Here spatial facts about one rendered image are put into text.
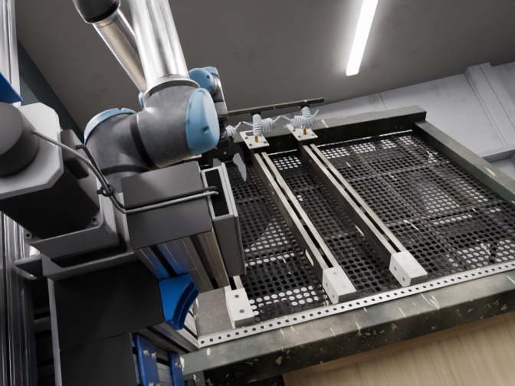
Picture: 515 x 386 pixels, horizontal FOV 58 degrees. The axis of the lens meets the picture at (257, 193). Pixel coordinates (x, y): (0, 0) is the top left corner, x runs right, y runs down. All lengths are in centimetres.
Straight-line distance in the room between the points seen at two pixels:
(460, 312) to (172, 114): 111
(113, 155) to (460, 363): 137
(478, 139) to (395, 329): 513
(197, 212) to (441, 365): 139
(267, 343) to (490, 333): 86
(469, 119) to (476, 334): 494
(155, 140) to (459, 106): 597
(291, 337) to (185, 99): 79
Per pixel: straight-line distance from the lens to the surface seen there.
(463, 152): 244
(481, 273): 171
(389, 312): 150
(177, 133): 87
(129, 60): 128
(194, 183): 53
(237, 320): 143
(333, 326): 144
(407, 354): 175
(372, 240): 178
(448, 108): 660
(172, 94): 90
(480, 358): 187
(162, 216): 52
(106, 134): 93
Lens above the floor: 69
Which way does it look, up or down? 23 degrees up
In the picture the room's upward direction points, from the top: 16 degrees counter-clockwise
